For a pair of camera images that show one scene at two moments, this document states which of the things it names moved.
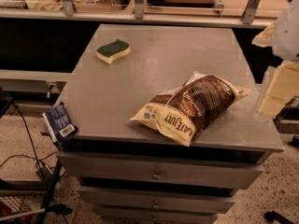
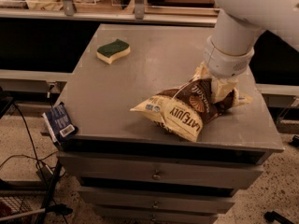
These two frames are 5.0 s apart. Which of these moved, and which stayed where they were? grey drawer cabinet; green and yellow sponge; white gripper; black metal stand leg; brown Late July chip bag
Moved: white gripper; brown Late July chip bag
Stayed: green and yellow sponge; black metal stand leg; grey drawer cabinet
